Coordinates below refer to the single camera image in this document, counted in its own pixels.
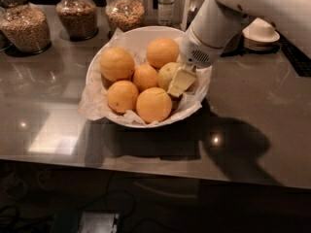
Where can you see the glass jar at edge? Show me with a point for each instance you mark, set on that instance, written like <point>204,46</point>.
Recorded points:
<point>4,42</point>

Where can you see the white bowl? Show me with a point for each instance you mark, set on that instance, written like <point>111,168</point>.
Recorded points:
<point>94,65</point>

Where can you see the middle glass cereal jar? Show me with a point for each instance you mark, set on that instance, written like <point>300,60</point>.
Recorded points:
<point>78,17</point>

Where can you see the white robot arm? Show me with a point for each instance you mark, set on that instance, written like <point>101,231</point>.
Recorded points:
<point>218,21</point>

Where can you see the black rubber mat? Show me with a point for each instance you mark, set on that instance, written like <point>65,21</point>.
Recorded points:
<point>300,61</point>

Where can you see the orange top left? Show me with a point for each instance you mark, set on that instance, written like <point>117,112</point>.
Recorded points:
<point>116,64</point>

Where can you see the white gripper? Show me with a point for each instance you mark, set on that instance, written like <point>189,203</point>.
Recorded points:
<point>198,51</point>

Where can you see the orange bottom front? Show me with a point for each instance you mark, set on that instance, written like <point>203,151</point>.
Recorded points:
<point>154,104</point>

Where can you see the yellowish orange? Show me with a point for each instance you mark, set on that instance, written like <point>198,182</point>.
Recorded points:
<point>166,74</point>

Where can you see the grey box under table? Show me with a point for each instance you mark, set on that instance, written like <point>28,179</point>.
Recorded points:
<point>73,221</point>

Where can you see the orange top right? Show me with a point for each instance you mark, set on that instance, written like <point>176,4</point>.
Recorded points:
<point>161,51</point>

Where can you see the large glass cereal jar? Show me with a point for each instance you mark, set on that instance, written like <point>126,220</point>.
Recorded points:
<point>25,27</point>

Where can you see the glass jar colourful cereal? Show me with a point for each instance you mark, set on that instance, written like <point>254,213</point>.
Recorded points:
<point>124,15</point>

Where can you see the white paper liner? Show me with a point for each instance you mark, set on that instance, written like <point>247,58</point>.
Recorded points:
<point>94,101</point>

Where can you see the orange bottom left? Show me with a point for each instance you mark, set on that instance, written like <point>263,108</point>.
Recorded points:
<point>122,96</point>

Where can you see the tall stack paper bowls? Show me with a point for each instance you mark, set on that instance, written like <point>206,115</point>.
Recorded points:
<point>233,44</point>

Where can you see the clear glass bottle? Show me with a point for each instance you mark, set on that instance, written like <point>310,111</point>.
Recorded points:
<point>165,10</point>

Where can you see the small middle orange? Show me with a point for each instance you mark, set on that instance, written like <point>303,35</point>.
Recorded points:
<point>144,77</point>

